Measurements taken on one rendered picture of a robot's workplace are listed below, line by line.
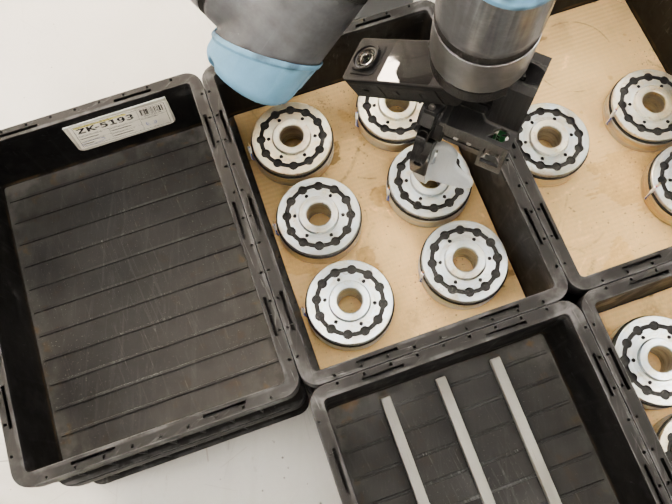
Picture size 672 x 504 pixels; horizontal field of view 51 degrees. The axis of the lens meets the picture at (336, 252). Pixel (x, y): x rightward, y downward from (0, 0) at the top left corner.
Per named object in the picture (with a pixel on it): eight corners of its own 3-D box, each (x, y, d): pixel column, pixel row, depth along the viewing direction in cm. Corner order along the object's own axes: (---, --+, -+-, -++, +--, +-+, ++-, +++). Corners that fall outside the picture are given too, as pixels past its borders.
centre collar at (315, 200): (293, 203, 85) (293, 201, 85) (332, 192, 86) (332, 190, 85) (304, 239, 84) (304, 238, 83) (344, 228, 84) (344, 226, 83)
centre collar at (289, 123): (267, 127, 88) (266, 125, 88) (304, 115, 89) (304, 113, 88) (279, 160, 87) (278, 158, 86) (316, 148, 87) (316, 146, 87)
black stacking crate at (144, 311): (-2, 188, 92) (-49, 149, 81) (214, 119, 95) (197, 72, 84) (62, 489, 80) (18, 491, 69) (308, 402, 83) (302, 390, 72)
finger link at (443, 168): (457, 220, 70) (478, 169, 62) (402, 196, 71) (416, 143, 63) (468, 196, 71) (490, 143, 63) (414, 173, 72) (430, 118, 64)
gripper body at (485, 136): (495, 180, 62) (524, 120, 50) (406, 142, 63) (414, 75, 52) (528, 108, 64) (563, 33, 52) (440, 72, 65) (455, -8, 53)
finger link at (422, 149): (418, 188, 66) (435, 131, 58) (403, 181, 66) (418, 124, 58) (437, 151, 68) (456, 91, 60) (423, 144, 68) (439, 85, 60)
